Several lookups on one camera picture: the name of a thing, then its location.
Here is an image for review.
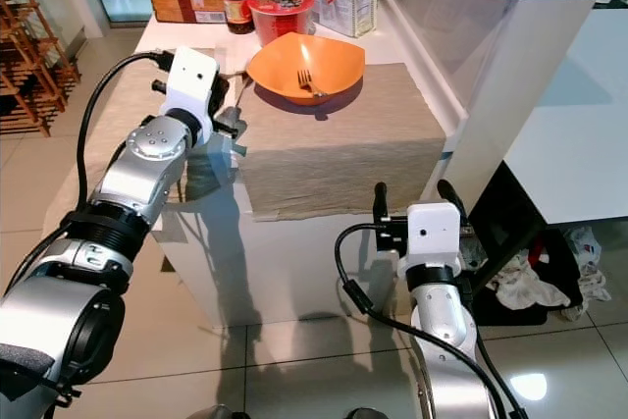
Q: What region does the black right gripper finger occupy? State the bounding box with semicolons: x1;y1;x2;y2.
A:
371;182;392;243
437;179;468;220

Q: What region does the orange plastic plate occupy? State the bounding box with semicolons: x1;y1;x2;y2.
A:
245;32;366;108

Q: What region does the black laundry basket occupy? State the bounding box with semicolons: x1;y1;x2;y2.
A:
469;164;585;327

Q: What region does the metal fork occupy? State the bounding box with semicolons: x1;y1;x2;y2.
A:
296;69;330;98

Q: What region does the beige crumpled cloth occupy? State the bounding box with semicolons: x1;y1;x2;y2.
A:
491;252;575;312

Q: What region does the red lid sauce jar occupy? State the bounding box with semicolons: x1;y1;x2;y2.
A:
220;0;253;35

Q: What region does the red instant noodle bowl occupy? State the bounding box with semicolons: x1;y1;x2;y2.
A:
248;0;317;45

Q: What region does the white crumpled cloth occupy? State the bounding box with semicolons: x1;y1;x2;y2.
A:
559;226;611;322

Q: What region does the wooden shelf rack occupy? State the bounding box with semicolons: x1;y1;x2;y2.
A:
0;0;81;137

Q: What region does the grey robot left foot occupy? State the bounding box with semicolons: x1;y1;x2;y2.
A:
184;402;236;419

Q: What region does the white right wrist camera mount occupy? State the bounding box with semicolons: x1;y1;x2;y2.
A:
397;201;462;278

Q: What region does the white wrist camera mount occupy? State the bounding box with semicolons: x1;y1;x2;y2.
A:
162;46;222;140
397;201;462;278

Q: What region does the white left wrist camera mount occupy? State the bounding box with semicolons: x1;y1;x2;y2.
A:
162;46;222;140

